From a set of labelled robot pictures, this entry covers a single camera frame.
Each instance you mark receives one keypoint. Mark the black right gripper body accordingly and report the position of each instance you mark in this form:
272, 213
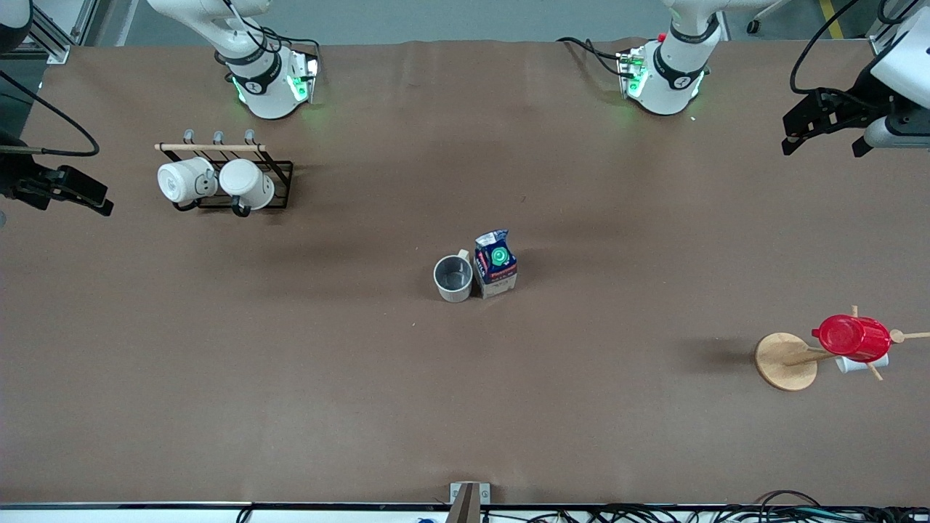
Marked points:
17, 176

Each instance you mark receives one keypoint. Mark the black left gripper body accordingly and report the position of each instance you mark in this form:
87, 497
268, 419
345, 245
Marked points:
856, 106

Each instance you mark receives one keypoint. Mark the blue white milk carton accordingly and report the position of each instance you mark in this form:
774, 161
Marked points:
498, 272

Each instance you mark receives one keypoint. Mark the grey-white ribbed mug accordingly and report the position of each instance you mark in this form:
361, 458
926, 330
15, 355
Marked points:
454, 290

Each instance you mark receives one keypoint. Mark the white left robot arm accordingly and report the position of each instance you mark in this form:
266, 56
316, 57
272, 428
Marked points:
668, 80

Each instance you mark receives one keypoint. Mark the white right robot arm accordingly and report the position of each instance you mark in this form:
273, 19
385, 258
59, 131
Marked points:
265, 87

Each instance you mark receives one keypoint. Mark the red cup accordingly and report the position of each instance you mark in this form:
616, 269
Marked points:
854, 338

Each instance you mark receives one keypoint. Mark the small white cup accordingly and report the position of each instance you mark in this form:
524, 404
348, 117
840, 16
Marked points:
850, 365

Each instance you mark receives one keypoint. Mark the white mug with round print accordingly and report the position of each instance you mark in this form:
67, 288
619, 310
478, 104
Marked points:
182, 180

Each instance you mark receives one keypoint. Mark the black chair caster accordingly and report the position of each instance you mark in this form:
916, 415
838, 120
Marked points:
753, 27

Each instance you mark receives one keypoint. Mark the plain white hanging mug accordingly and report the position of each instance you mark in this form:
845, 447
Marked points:
247, 181

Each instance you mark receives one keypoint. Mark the wooden mug tree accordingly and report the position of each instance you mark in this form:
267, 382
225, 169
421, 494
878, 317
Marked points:
785, 362

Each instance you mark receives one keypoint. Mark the aluminium frame profile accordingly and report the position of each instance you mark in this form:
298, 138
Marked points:
51, 36
883, 40

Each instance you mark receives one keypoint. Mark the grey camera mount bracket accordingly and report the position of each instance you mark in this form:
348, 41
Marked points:
468, 497

